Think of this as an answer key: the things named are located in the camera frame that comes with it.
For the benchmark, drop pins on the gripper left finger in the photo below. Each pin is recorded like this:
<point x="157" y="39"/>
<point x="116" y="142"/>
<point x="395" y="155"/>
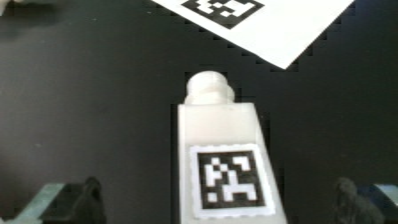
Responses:
<point x="67" y="204"/>

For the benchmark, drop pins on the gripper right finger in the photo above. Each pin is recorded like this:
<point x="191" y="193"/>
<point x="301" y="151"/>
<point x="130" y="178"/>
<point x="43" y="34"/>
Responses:
<point x="367" y="203"/>

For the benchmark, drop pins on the white leg with marker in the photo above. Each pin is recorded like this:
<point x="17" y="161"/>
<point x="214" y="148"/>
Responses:
<point x="228" y="188"/>

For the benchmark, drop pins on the white marker base sheet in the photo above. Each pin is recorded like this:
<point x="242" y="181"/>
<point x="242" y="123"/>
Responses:
<point x="271" y="26"/>

